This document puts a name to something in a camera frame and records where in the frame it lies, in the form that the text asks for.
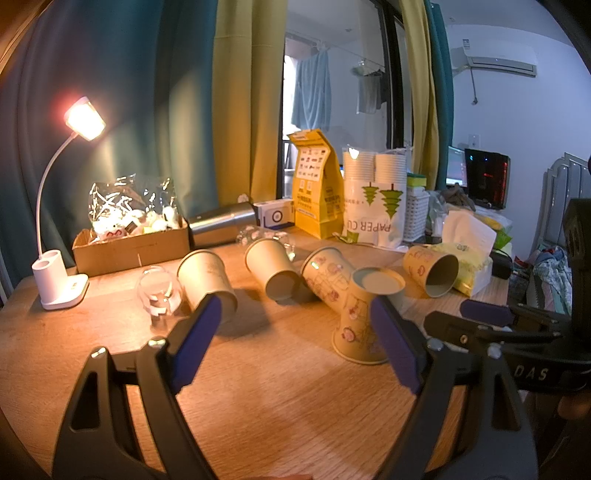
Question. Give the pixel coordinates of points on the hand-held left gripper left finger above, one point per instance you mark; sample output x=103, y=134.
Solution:
x=194, y=344

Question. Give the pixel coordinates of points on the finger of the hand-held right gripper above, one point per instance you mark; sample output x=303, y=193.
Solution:
x=455, y=328
x=487, y=312

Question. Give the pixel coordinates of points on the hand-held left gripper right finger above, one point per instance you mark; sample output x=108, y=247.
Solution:
x=395, y=344

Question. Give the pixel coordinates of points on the cartoon printed paper cup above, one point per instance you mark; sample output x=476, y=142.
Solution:
x=355, y=318
x=268, y=263
x=425, y=267
x=323, y=277
x=205, y=277

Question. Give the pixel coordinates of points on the clear glass cup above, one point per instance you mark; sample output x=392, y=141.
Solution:
x=157, y=295
x=251, y=233

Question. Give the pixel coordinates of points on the yellow tissue pack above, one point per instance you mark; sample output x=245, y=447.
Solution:
x=471, y=272

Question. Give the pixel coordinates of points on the black pouch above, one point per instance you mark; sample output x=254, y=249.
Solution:
x=501, y=265

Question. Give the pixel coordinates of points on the pile of clothes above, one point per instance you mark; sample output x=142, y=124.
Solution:
x=549, y=272

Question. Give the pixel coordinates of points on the green yellow plastic bag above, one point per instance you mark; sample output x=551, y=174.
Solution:
x=501, y=235

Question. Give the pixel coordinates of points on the cardboard box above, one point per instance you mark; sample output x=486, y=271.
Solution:
x=129, y=254

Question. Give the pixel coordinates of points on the white plastic basket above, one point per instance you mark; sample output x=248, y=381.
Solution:
x=415, y=217

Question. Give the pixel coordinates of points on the brown cloth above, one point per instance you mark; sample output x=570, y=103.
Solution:
x=457, y=196

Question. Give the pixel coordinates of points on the stainless steel thermos bottle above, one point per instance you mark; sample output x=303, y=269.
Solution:
x=221, y=224

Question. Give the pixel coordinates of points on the pack of white paper cups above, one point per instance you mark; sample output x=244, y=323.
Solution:
x=369, y=221

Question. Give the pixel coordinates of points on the black computer tower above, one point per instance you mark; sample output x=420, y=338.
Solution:
x=487, y=177

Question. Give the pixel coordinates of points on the white desk lamp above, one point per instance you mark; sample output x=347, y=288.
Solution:
x=60, y=288

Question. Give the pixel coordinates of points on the grey chair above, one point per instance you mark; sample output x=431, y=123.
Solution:
x=563, y=184

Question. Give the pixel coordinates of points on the computer monitor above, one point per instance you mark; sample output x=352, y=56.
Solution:
x=456, y=166

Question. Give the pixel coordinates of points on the small white blue box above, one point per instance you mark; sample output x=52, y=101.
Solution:
x=274, y=214

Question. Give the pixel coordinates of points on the yellow paper bag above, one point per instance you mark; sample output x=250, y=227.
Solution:
x=318, y=203

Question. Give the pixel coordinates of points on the clear bag of toys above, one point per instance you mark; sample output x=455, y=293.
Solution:
x=115, y=203

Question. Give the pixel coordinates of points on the teal curtain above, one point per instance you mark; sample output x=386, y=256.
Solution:
x=441, y=92
x=138, y=115

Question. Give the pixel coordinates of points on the yellow curtain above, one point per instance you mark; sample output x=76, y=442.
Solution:
x=249, y=115
x=418, y=92

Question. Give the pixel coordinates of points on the hanging grey garment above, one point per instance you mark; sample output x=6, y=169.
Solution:
x=369, y=92

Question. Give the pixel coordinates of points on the white air conditioner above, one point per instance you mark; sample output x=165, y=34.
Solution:
x=503, y=62

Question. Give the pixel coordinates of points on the hanging light blue garment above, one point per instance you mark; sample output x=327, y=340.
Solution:
x=314, y=92

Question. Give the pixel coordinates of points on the white wall outlet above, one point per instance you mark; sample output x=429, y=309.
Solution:
x=474, y=141

